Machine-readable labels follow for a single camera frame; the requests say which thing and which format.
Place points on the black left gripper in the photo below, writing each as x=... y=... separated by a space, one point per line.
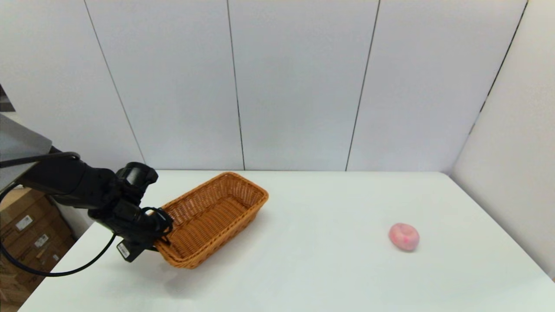
x=130 y=225

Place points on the orange woven wicker basket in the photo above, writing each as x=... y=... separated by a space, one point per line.
x=212 y=221

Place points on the pink round doughnut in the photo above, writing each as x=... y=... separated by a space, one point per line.
x=404 y=237

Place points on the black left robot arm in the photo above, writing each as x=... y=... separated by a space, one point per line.
x=65 y=182

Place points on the cardboard box with white label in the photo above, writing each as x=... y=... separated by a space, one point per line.
x=26 y=216
x=43 y=245

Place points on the dark wall frame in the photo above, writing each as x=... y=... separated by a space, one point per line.
x=4 y=102

